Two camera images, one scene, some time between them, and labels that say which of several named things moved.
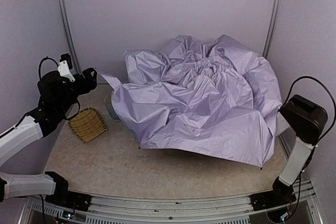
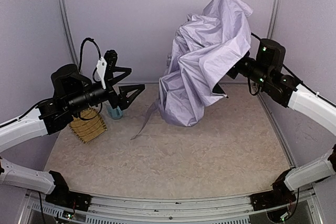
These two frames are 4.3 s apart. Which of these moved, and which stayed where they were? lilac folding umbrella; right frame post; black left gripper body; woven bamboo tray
Moved: black left gripper body; lilac folding umbrella
Stayed: right frame post; woven bamboo tray
